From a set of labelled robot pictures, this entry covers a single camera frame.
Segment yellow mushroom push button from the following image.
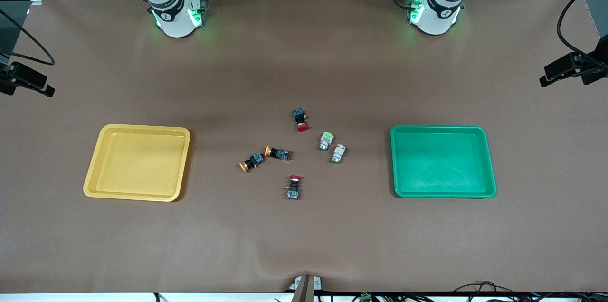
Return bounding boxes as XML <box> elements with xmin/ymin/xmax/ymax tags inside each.
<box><xmin>239</xmin><ymin>152</ymin><xmax>265</xmax><ymax>173</ymax></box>
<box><xmin>265</xmin><ymin>145</ymin><xmax>291</xmax><ymax>161</ymax></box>

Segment yellow plastic tray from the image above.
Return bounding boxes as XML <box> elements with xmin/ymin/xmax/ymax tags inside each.
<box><xmin>83</xmin><ymin>124</ymin><xmax>191</xmax><ymax>202</ymax></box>

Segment green plastic tray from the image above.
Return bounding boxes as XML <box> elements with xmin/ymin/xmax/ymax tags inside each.
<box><xmin>390</xmin><ymin>125</ymin><xmax>497</xmax><ymax>198</ymax></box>

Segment red mushroom push button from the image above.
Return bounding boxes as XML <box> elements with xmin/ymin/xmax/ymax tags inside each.
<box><xmin>286</xmin><ymin>175</ymin><xmax>303</xmax><ymax>200</ymax></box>
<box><xmin>292</xmin><ymin>108</ymin><xmax>310</xmax><ymax>132</ymax></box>

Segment brown table mat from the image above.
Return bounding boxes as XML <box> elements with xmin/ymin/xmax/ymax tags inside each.
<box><xmin>0</xmin><ymin>0</ymin><xmax>608</xmax><ymax>293</ymax></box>

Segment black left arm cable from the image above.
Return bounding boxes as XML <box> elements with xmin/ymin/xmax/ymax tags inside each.
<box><xmin>557</xmin><ymin>0</ymin><xmax>608</xmax><ymax>63</ymax></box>

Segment black cable bundle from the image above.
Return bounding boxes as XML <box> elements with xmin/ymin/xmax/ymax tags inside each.
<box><xmin>451</xmin><ymin>282</ymin><xmax>608</xmax><ymax>302</ymax></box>

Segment metal table edge bracket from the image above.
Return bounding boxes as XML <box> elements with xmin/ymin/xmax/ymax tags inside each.
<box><xmin>289</xmin><ymin>274</ymin><xmax>324</xmax><ymax>302</ymax></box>

